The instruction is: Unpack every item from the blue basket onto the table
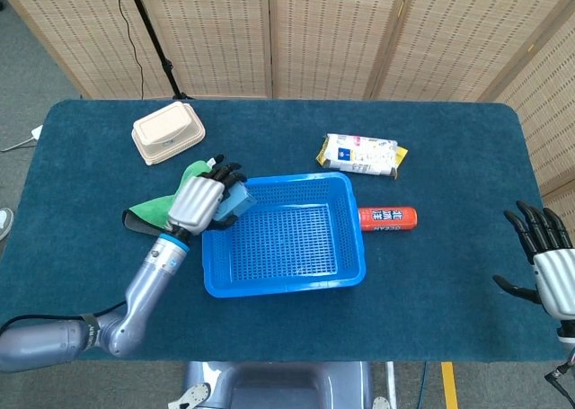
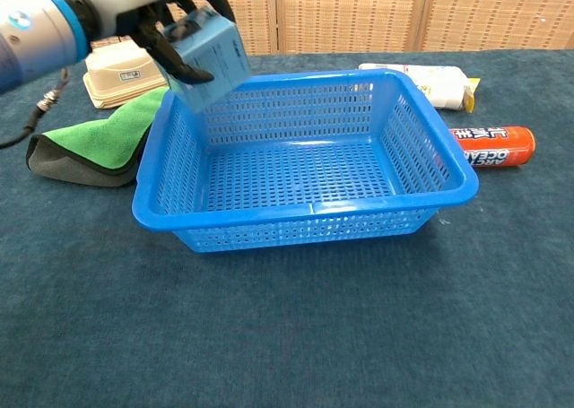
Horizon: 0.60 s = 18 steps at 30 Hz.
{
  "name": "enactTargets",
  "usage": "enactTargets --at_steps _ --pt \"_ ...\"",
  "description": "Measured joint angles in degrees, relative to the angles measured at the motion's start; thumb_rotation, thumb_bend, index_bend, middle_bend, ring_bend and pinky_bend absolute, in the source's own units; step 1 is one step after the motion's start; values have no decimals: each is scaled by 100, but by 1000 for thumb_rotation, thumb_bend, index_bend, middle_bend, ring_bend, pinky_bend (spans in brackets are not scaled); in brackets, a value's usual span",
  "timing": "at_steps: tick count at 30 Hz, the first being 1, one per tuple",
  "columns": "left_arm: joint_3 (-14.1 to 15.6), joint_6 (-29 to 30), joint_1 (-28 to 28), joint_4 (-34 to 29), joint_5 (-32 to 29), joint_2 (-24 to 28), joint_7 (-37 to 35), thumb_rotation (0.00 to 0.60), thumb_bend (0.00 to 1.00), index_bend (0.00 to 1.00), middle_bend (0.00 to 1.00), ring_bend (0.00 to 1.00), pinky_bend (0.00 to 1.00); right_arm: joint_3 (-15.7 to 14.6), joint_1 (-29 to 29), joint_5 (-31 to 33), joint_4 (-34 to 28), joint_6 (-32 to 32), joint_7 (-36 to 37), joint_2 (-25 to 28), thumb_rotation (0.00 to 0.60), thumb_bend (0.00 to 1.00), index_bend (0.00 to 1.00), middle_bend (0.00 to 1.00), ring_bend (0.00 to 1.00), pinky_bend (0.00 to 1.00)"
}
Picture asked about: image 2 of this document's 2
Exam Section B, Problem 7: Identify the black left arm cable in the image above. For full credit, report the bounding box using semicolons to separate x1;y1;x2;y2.
0;66;71;149

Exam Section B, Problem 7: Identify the light blue cardboard box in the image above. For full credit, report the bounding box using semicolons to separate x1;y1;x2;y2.
163;6;252;116

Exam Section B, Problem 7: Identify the orange drink can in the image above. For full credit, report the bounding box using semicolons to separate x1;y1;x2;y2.
449;126;537;169

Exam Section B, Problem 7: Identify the beige plastic lunch box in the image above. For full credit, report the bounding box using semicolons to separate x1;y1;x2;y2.
83;39;170;110

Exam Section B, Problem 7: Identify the blue perforated plastic basket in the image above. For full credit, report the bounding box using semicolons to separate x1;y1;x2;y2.
131;70;480;254

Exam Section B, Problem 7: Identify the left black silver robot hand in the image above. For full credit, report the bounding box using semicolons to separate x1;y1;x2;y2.
66;0;238;85

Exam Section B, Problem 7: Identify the dark teal table carpet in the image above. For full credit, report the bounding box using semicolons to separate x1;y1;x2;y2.
0;48;574;408

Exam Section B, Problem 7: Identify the white wet wipes packet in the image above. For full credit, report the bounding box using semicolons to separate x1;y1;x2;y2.
357;62;482;114

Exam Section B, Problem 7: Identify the green microfiber cloth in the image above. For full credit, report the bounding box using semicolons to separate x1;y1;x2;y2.
25;85;170;188

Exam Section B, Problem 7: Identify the bamboo folding screen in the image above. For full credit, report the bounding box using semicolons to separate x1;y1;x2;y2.
0;0;574;62

